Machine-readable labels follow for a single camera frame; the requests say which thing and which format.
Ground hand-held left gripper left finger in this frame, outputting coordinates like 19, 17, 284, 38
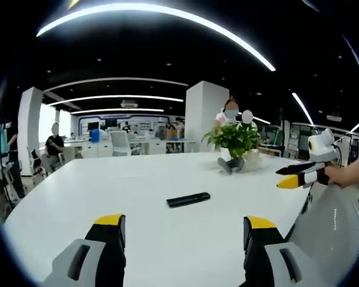
42, 213, 127, 287

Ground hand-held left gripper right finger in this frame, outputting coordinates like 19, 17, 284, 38
242, 215, 321, 287

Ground black remote control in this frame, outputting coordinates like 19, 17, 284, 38
166, 191, 211, 209

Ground person's right hand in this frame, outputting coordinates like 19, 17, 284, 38
324, 166, 352, 190

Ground white mesh office chair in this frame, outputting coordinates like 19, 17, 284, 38
286, 181, 359, 287

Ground grey sitting figurine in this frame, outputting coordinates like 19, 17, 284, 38
217, 156, 247, 174

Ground green potted plant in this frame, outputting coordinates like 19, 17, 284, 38
201, 121, 261, 161

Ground white swivel office chair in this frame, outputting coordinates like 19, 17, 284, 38
108, 130, 133, 157

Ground long curved ceiling light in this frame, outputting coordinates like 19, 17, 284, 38
35, 2, 276, 72

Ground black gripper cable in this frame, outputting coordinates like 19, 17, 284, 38
331, 142, 344, 167

